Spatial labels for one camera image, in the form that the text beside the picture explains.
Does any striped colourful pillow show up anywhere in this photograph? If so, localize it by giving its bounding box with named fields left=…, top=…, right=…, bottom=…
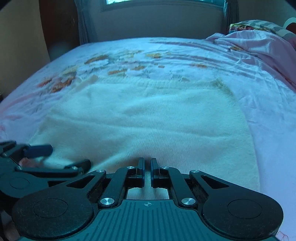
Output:
left=228, top=20, right=295, bottom=42

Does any grey curtain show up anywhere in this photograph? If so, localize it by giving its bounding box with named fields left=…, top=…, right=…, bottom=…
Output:
left=222, top=0, right=239, bottom=34
left=74, top=0, right=97, bottom=45

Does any white red headboard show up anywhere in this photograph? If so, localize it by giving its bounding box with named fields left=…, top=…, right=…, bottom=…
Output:
left=283, top=17, right=296, bottom=33

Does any pink blanket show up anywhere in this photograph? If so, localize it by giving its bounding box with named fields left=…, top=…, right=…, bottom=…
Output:
left=206, top=30, right=295, bottom=90

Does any left grey curtain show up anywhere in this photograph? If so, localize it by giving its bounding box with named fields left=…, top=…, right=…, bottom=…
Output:
left=74, top=0, right=97, bottom=45

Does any floral bed sheet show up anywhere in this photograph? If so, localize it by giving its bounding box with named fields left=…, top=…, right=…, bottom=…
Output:
left=1, top=38, right=295, bottom=240

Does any dark wooden door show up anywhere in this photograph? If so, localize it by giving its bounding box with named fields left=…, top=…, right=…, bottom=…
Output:
left=39, top=0, right=80, bottom=61

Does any right grey curtain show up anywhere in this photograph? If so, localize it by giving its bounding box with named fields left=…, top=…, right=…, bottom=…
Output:
left=222, top=0, right=239, bottom=34

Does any window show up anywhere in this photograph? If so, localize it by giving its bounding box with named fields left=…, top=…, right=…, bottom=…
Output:
left=99, top=0, right=225, bottom=11

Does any cream knitted sweater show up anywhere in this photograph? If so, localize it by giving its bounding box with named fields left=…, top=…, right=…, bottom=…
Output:
left=30, top=76, right=260, bottom=191

